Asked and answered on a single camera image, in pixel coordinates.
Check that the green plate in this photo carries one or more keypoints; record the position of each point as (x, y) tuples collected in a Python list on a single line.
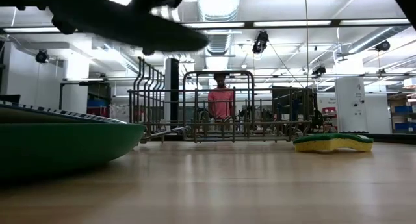
[(65, 146)]

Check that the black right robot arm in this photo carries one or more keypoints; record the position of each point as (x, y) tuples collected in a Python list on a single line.
[(408, 1)]

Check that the black ceiling spot lamp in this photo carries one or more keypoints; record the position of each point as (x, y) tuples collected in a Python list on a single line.
[(383, 45), (319, 70), (42, 56)]

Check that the black column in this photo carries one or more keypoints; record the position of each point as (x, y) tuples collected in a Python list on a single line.
[(171, 87)]

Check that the black shelf with boxes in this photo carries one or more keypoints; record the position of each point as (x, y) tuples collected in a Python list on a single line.
[(97, 87)]

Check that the black monitor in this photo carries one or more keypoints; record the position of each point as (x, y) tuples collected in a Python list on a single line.
[(9, 98)]

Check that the person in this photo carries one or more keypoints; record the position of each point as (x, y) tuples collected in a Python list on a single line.
[(221, 104)]

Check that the yellow green sponge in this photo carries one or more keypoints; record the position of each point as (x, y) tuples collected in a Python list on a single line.
[(331, 144)]

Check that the white pillar cabinet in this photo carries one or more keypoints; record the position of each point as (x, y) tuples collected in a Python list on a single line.
[(351, 104)]

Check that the shelf with blue bins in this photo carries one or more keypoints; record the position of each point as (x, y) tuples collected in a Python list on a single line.
[(404, 108)]

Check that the silver ventilation duct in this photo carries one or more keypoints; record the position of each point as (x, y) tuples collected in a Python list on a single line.
[(217, 3)]

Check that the black ceiling camera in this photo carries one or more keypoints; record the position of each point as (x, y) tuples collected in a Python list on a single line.
[(261, 42)]

